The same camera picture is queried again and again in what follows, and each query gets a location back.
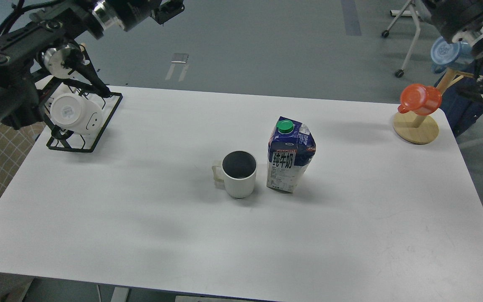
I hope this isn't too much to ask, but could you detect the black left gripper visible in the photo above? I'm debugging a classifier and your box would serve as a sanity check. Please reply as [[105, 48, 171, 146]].
[[103, 0, 185, 32]]

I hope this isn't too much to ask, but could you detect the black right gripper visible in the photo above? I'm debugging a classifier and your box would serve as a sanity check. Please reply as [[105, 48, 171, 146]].
[[424, 0, 483, 44]]

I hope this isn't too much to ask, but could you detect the white ribbed mug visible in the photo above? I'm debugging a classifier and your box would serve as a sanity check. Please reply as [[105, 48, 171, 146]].
[[211, 151, 257, 199]]

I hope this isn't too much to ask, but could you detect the blue white milk carton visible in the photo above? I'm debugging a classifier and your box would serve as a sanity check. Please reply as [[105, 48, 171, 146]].
[[266, 116, 316, 193]]

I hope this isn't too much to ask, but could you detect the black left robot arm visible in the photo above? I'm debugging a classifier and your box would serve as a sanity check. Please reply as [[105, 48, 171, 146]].
[[0, 0, 185, 130]]

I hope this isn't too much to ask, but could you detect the blue plastic cup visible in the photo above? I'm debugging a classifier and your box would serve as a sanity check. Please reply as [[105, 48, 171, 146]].
[[431, 36, 475, 74]]

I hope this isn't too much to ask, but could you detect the orange plastic cup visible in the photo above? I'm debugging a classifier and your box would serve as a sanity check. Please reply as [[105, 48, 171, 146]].
[[397, 83, 442, 115]]

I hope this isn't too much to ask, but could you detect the wooden cup tree stand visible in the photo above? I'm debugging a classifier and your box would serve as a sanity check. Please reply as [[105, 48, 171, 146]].
[[393, 68, 473, 145]]

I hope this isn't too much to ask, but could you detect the grey office chair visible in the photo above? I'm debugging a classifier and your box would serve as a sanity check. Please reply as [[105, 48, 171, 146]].
[[382, 0, 435, 78]]

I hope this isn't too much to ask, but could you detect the black wire cup rack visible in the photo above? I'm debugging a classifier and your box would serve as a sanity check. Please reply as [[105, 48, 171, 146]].
[[39, 43, 123, 153]]

